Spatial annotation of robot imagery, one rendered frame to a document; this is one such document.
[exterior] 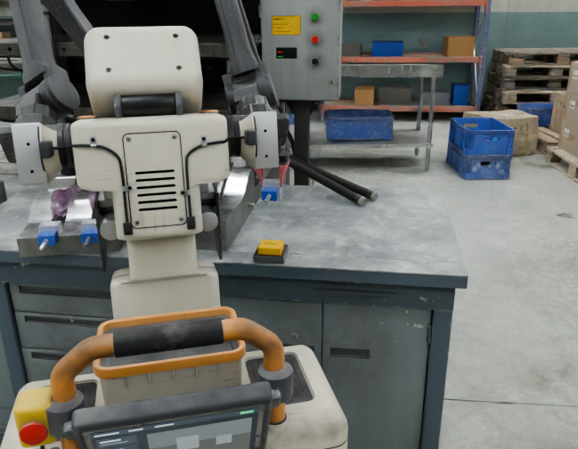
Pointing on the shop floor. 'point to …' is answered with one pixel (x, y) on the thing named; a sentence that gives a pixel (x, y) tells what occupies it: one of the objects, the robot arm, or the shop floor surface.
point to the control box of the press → (303, 61)
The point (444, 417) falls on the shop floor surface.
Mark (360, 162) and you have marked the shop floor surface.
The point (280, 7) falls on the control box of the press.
